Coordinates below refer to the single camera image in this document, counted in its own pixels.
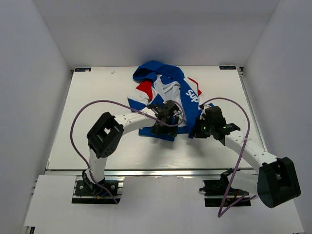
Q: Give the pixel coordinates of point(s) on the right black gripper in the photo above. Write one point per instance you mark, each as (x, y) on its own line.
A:
(197, 133)

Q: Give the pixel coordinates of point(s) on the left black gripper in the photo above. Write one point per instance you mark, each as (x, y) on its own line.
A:
(171, 131)

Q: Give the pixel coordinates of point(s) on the blue white red jacket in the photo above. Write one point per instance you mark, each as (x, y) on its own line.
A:
(158, 83)

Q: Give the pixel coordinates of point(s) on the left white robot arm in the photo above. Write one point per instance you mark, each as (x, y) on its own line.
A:
(105, 135)

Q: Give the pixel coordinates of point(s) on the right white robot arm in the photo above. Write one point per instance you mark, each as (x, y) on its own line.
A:
(275, 181)

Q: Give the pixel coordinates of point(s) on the left blue table label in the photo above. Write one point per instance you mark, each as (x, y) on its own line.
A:
(82, 70)

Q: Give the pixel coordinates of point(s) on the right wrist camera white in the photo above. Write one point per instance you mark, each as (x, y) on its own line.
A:
(203, 107)

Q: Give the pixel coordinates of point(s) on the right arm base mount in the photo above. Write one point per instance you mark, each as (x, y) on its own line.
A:
(214, 191)

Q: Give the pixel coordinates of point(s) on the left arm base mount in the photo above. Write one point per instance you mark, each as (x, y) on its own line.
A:
(87, 192)

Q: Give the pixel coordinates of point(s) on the aluminium front rail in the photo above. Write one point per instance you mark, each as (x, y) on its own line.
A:
(114, 174)

